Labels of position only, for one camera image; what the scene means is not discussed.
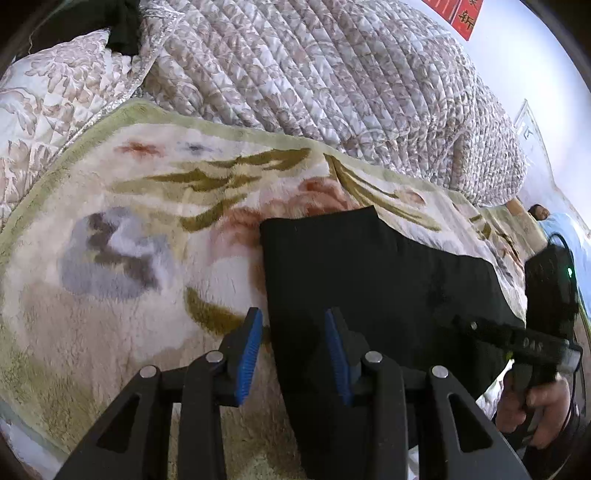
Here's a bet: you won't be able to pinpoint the quilted floral pillow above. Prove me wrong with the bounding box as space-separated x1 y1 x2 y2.
0 28 155 232

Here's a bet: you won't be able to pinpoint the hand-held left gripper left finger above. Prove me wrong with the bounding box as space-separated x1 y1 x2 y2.
54 307 264 480

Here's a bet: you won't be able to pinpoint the black cloth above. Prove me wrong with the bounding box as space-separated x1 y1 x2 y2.
105 0 145 57

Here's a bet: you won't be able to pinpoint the floral fleece blanket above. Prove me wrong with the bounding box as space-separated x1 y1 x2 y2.
0 99 555 480

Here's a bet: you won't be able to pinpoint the black cable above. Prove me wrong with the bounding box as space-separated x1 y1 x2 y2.
547 233 585 416

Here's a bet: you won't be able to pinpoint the person's right hand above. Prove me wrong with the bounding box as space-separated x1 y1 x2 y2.
496 369 575 437

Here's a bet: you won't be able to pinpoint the black pants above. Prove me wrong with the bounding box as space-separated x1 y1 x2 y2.
259 206 527 480

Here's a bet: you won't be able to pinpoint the quilted floral bedspread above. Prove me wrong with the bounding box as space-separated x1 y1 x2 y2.
136 0 528 208

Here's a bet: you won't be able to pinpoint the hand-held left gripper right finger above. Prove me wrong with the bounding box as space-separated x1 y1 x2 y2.
323 307 532 480

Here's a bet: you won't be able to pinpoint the white framed panel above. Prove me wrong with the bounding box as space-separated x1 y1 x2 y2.
512 98 555 185

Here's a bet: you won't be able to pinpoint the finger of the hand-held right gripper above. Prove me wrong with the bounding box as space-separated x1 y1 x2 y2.
453 315 513 348

